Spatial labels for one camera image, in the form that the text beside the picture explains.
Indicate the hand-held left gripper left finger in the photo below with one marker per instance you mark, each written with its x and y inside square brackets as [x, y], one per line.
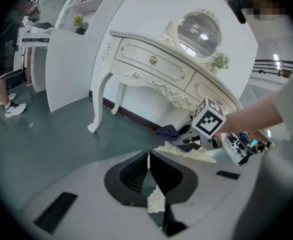
[91, 184]

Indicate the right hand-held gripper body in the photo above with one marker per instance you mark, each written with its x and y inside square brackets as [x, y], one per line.
[209, 120]

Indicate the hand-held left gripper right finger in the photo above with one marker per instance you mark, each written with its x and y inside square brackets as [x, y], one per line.
[211, 196]

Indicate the cream upholstered stool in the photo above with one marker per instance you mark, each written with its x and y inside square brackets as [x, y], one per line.
[186, 154]

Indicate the dark blue cloth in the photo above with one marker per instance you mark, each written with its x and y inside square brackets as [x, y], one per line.
[167, 132]

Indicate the person's right forearm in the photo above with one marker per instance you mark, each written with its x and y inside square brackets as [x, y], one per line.
[249, 119]

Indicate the white ornate dressing table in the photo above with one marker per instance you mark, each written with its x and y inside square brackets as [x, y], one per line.
[136, 56]

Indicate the green plant in white vase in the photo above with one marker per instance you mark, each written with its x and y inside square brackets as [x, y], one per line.
[220, 62]

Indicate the gold drawer knob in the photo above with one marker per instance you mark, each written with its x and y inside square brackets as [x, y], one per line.
[153, 59]

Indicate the oval white framed mirror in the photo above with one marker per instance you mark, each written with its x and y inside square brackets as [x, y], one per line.
[199, 36]

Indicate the black metal railing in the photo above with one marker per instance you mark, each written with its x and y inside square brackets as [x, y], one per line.
[274, 62]

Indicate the white cabinet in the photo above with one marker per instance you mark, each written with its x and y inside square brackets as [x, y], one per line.
[69, 66]

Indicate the green plant in black pot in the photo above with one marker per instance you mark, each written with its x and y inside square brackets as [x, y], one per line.
[80, 24]

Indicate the black head camera rig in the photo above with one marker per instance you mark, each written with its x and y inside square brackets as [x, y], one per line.
[236, 9]

